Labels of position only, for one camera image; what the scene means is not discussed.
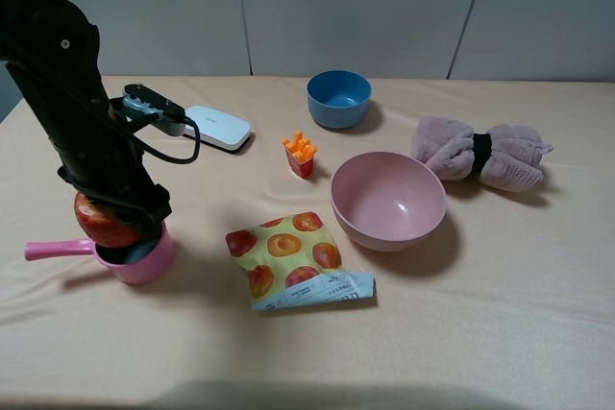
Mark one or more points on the fruit print snack bag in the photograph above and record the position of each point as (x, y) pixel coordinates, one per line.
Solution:
(293, 261)

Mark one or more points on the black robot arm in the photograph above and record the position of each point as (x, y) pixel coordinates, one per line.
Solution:
(51, 52)

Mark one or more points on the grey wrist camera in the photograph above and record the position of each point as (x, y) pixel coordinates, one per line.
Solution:
(139, 100)

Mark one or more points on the red apple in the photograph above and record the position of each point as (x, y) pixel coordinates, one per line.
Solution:
(100, 224)

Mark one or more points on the white rectangular device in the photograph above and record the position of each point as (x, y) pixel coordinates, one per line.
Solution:
(220, 129)

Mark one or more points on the pink plastic bowl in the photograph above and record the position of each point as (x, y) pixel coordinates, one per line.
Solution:
(387, 202)

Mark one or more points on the toy french fries box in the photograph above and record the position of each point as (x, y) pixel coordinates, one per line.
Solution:
(300, 153)

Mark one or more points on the pink rolled towel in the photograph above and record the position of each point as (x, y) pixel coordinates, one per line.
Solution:
(506, 157)

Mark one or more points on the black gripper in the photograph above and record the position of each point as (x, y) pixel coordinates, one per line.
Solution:
(132, 196)

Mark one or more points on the pink saucepan with handle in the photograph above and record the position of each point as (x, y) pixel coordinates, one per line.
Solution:
(140, 263)

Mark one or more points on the blue plastic bowl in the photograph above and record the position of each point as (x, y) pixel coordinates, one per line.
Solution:
(338, 99)

